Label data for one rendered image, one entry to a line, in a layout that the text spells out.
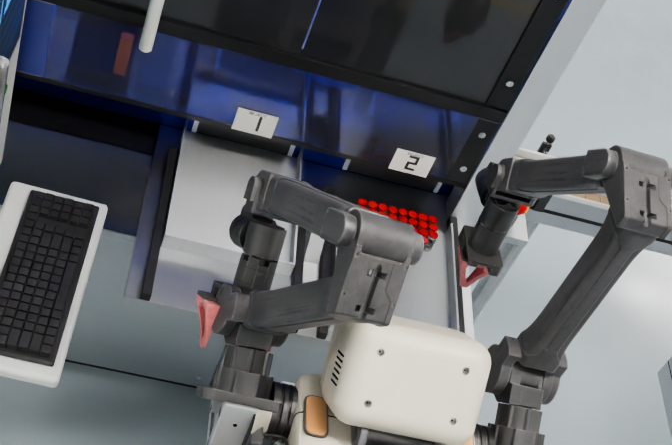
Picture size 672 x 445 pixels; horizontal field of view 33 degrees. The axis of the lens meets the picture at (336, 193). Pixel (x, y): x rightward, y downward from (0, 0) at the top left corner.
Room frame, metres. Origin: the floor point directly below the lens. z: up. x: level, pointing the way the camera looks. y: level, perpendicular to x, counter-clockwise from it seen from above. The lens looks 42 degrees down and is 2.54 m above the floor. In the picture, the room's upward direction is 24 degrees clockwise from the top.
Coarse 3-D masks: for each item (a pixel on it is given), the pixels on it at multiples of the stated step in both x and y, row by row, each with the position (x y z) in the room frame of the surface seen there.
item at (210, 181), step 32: (192, 160) 1.72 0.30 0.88; (224, 160) 1.76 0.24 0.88; (256, 160) 1.81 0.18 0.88; (288, 160) 1.85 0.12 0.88; (192, 192) 1.64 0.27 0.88; (224, 192) 1.68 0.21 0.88; (192, 224) 1.56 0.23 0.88; (224, 224) 1.59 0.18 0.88; (288, 224) 1.67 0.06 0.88; (224, 256) 1.50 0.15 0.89; (288, 256) 1.58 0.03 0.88
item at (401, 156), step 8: (400, 152) 1.84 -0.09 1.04; (408, 152) 1.84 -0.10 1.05; (392, 160) 1.83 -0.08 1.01; (400, 160) 1.84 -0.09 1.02; (408, 160) 1.84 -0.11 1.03; (424, 160) 1.85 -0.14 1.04; (432, 160) 1.85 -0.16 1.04; (392, 168) 1.84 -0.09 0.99; (400, 168) 1.84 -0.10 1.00; (416, 168) 1.85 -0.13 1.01; (424, 168) 1.85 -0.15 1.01; (424, 176) 1.86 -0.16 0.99
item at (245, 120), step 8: (240, 112) 1.75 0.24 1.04; (248, 112) 1.75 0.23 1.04; (256, 112) 1.75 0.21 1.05; (240, 120) 1.75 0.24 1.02; (248, 120) 1.75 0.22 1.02; (256, 120) 1.76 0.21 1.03; (264, 120) 1.76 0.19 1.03; (272, 120) 1.76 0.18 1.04; (232, 128) 1.74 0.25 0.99; (240, 128) 1.75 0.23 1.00; (248, 128) 1.75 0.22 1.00; (264, 128) 1.76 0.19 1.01; (272, 128) 1.77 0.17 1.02; (264, 136) 1.76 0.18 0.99
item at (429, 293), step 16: (448, 240) 1.81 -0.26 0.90; (432, 256) 1.76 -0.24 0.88; (448, 256) 1.77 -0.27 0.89; (416, 272) 1.69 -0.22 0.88; (432, 272) 1.71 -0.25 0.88; (448, 272) 1.73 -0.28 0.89; (416, 288) 1.65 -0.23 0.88; (432, 288) 1.67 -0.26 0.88; (448, 288) 1.69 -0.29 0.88; (400, 304) 1.59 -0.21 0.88; (416, 304) 1.61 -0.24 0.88; (432, 304) 1.63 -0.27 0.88; (448, 304) 1.65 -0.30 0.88; (416, 320) 1.57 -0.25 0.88; (432, 320) 1.59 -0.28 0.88; (448, 320) 1.61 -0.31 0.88
